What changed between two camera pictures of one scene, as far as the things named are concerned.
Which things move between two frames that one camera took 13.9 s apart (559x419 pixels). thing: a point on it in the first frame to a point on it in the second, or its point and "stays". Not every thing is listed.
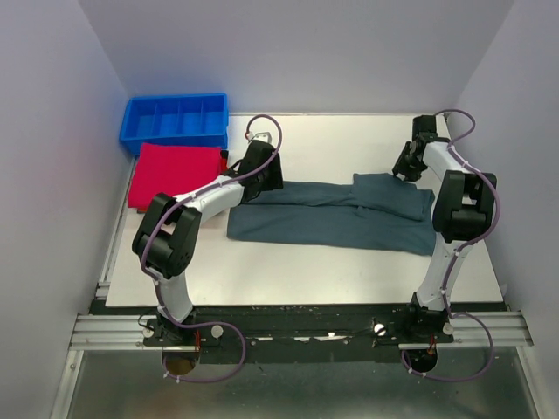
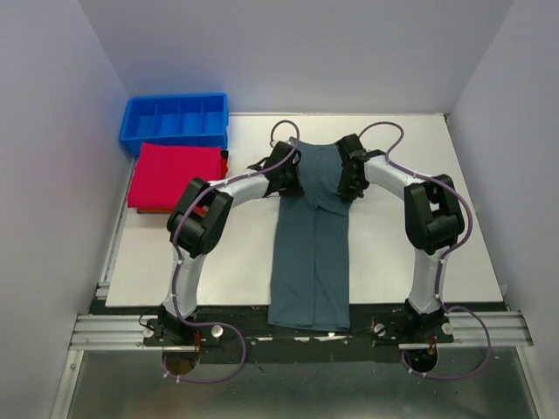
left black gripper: [276, 180] to [295, 188]
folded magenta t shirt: [174, 170] stays
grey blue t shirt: [366, 214] to [308, 284]
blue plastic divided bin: [196, 120] stays
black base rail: [298, 334] stays
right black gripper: [399, 166] to [347, 194]
